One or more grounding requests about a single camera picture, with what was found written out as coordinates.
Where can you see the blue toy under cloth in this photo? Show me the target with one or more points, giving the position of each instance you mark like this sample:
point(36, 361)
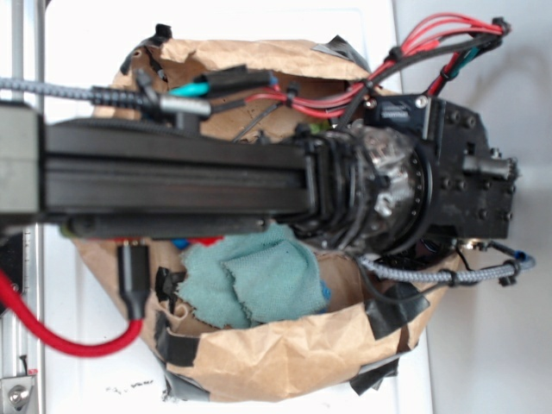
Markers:
point(325, 291)

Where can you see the teal green cloth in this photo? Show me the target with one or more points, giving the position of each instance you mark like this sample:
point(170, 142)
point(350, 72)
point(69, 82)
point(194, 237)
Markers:
point(246, 280)

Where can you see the brown paper bag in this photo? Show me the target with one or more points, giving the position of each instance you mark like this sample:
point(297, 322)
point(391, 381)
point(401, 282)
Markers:
point(270, 362)

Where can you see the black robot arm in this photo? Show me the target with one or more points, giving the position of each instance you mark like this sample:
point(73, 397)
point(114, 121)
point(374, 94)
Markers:
point(412, 167)

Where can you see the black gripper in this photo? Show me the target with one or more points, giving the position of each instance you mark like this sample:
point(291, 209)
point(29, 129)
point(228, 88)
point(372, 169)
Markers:
point(474, 184)

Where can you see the green toy animal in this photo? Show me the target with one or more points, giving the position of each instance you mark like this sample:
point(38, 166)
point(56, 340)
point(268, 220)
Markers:
point(317, 128)

